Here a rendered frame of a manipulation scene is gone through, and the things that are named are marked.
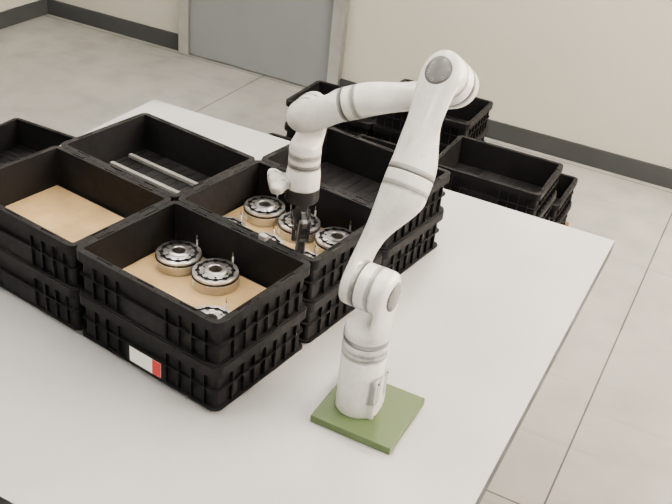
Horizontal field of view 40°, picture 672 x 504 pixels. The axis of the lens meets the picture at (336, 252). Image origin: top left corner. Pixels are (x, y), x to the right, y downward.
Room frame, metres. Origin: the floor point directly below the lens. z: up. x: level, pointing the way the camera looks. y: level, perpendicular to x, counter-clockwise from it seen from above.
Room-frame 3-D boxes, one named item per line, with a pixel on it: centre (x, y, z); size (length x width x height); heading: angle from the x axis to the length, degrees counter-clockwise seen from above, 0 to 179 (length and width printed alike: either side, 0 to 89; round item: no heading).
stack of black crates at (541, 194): (2.94, -0.53, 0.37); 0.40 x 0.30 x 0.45; 66
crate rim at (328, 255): (1.86, 0.13, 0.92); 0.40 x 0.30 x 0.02; 58
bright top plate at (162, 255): (1.72, 0.35, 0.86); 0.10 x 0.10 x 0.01
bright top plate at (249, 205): (1.98, 0.19, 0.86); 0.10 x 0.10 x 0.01
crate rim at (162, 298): (1.61, 0.29, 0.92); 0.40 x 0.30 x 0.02; 58
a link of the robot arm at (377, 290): (1.44, -0.08, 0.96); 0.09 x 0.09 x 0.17; 63
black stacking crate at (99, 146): (2.07, 0.47, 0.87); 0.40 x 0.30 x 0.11; 58
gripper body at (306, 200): (1.77, 0.09, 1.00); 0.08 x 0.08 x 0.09
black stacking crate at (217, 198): (1.86, 0.13, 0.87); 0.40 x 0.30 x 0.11; 58
